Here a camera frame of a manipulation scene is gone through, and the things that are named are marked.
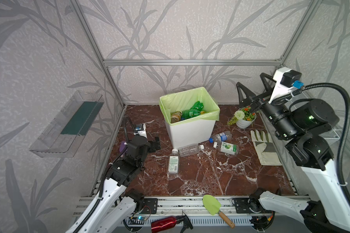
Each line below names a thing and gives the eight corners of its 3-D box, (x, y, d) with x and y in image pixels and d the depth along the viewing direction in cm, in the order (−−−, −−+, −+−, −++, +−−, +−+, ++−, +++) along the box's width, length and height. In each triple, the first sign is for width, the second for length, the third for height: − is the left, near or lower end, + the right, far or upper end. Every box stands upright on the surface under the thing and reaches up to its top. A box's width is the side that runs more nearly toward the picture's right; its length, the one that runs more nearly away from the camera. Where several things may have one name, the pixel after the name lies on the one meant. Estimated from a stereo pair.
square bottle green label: (212, 151, 96) (213, 148, 93) (213, 143, 100) (214, 140, 96) (237, 155, 94) (239, 152, 91) (237, 147, 98) (239, 144, 94)
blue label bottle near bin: (213, 147, 98) (214, 143, 94) (208, 141, 101) (209, 137, 97) (231, 139, 102) (233, 135, 98) (227, 133, 105) (228, 129, 101)
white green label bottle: (167, 177, 85) (167, 175, 82) (169, 151, 96) (169, 148, 93) (179, 177, 85) (179, 175, 82) (180, 151, 96) (179, 148, 93)
